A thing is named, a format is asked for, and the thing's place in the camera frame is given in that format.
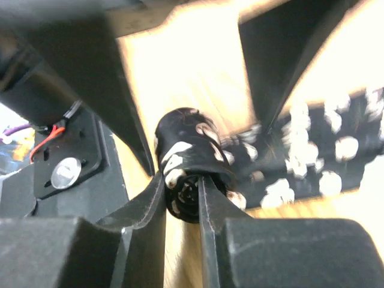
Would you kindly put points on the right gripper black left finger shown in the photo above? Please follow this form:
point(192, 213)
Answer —
point(123, 249)

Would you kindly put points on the black floral tie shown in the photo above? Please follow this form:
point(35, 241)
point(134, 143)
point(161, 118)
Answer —
point(309, 152)

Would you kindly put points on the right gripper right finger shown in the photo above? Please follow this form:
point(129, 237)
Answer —
point(241, 251)

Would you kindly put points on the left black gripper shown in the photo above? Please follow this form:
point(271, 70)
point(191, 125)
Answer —
point(59, 55)

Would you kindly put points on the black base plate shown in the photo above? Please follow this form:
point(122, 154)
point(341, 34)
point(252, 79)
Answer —
point(76, 174)

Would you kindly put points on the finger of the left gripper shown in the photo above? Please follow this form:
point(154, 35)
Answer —
point(278, 45)

